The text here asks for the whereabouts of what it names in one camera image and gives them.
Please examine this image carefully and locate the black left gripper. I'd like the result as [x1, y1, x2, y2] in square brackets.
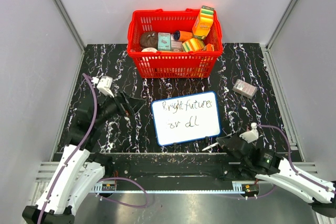
[93, 89, 146, 127]

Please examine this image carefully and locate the black whiteboard marker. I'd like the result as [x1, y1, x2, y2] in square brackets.
[202, 143, 218, 151]

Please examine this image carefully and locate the blue framed whiteboard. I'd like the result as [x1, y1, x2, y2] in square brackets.
[151, 91, 221, 146]

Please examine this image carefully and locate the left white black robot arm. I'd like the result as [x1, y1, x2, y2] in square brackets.
[22, 91, 145, 223]

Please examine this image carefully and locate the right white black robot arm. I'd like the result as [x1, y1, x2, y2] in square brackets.
[216, 130, 335, 218]

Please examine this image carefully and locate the red plastic shopping basket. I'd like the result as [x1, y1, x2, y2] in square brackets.
[127, 6, 223, 78]

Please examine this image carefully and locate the white round lid container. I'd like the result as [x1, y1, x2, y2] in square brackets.
[141, 47, 157, 53]

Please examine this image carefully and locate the pink white eraser box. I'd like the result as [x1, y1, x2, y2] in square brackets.
[233, 79, 257, 99]

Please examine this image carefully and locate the brown round bread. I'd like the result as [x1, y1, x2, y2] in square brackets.
[140, 31, 158, 48]

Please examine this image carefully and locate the teal small box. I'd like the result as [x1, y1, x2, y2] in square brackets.
[157, 33, 171, 51]

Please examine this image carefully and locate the pink white small box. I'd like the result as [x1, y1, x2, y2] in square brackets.
[171, 34, 183, 52]

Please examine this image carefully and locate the orange blue-capped bottle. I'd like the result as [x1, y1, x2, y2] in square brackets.
[173, 30, 193, 42]

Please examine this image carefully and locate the yellow green sponge pack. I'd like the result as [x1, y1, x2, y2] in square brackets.
[182, 38, 205, 52]

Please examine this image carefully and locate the orange snack packet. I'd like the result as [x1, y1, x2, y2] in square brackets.
[202, 44, 215, 52]

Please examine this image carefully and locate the orange juice carton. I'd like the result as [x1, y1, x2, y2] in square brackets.
[192, 6, 214, 40]

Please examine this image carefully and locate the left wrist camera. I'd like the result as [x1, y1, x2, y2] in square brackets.
[91, 76, 114, 98]

